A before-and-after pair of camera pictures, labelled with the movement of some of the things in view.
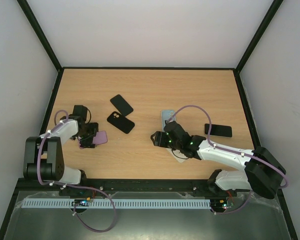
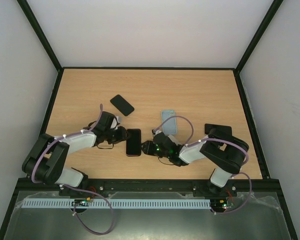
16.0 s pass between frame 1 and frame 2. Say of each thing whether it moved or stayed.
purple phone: moved
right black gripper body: moved
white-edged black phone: stayed
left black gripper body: moved
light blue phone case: stayed
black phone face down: stayed
